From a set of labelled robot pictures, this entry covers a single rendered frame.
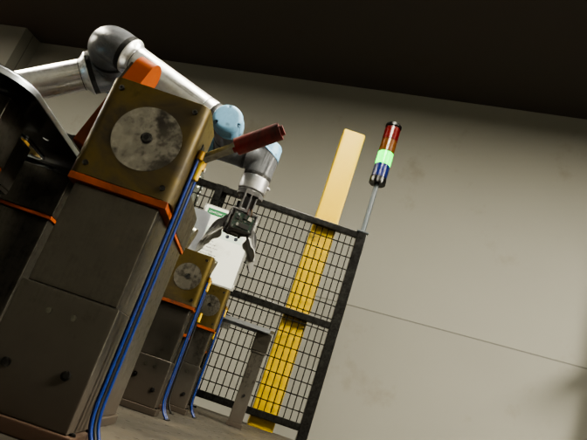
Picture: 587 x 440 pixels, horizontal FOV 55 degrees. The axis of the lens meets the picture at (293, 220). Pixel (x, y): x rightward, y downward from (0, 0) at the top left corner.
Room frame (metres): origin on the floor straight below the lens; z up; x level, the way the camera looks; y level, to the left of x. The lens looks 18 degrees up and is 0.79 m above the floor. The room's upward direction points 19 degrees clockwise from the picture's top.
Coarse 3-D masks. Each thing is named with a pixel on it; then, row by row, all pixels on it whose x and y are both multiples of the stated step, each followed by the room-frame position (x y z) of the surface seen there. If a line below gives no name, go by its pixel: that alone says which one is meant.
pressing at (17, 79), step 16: (0, 64) 0.47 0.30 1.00; (0, 80) 0.51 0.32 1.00; (16, 80) 0.47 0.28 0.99; (16, 96) 0.54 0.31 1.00; (32, 96) 0.52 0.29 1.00; (32, 112) 0.56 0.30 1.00; (48, 112) 0.53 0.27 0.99; (32, 128) 0.62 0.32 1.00; (48, 128) 0.60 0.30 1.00; (32, 144) 0.68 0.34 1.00; (48, 144) 0.66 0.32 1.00; (64, 144) 0.64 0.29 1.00; (32, 160) 0.75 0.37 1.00; (48, 160) 0.73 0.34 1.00; (64, 160) 0.70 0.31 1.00
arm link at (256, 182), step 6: (246, 174) 1.37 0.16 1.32; (252, 174) 1.36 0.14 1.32; (240, 180) 1.39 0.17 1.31; (246, 180) 1.37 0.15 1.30; (252, 180) 1.36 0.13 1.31; (258, 180) 1.36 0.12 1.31; (264, 180) 1.37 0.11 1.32; (240, 186) 1.38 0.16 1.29; (246, 186) 1.37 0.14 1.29; (252, 186) 1.36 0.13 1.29; (258, 186) 1.37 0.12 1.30; (264, 186) 1.38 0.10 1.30; (264, 192) 1.38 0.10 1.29
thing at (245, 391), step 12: (264, 336) 1.76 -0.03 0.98; (252, 348) 1.76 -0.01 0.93; (264, 348) 1.76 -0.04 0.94; (252, 360) 1.77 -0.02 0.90; (252, 372) 1.77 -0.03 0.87; (240, 384) 1.77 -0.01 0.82; (252, 384) 1.77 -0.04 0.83; (240, 396) 1.77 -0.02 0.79; (240, 408) 1.77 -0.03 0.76; (228, 420) 1.77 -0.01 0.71; (240, 420) 1.77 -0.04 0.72
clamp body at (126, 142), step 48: (144, 96) 0.54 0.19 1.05; (96, 144) 0.54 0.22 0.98; (144, 144) 0.54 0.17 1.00; (192, 144) 0.54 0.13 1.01; (96, 192) 0.55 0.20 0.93; (144, 192) 0.54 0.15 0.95; (48, 240) 0.55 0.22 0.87; (96, 240) 0.55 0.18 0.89; (144, 240) 0.55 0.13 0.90; (48, 288) 0.54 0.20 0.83; (96, 288) 0.55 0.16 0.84; (144, 288) 0.56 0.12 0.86; (0, 336) 0.54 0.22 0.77; (48, 336) 0.54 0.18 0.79; (96, 336) 0.54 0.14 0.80; (0, 384) 0.54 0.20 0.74; (48, 384) 0.54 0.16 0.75; (96, 384) 0.57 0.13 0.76; (0, 432) 0.54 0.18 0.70; (48, 432) 0.54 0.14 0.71; (96, 432) 0.58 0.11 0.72
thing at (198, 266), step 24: (192, 264) 1.20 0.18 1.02; (168, 288) 1.20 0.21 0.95; (192, 288) 1.20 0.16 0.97; (168, 312) 1.21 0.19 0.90; (192, 312) 1.23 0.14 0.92; (168, 336) 1.21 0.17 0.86; (144, 360) 1.20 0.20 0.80; (168, 360) 1.21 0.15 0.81; (144, 384) 1.20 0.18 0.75; (168, 384) 1.22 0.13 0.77; (144, 408) 1.20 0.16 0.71
